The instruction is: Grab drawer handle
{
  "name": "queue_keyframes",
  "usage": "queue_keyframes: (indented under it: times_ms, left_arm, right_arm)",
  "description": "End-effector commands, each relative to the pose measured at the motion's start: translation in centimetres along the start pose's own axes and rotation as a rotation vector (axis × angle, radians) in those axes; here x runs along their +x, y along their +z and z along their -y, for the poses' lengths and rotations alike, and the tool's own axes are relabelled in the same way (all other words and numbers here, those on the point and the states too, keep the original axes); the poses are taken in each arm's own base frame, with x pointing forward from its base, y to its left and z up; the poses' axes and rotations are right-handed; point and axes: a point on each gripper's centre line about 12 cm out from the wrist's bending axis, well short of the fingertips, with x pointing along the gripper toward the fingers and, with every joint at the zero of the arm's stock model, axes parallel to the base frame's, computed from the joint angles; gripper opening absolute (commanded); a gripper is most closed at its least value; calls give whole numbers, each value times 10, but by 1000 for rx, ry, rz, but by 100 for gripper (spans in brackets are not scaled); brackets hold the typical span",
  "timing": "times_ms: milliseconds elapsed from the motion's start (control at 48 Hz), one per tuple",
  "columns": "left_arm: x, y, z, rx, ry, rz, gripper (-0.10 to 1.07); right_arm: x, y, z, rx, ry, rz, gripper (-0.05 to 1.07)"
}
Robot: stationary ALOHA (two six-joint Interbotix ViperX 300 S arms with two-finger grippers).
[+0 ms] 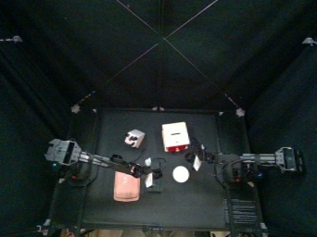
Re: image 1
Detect white text label sticker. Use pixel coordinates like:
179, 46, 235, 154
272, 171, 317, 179
228, 198, 258, 228

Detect thin diagonal brace wire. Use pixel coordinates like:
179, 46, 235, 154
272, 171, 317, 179
113, 0, 241, 109
74, 0, 220, 107

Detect small grey cube black knobs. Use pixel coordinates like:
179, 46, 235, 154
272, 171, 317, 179
124, 129, 147, 149

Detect white drawer box red front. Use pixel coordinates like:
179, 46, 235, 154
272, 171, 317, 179
160, 121, 191, 154

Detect white round plate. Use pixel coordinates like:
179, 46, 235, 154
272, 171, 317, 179
171, 165, 191, 183

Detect pink rectangular tray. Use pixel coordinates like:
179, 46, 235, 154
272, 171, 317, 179
112, 170, 141, 203

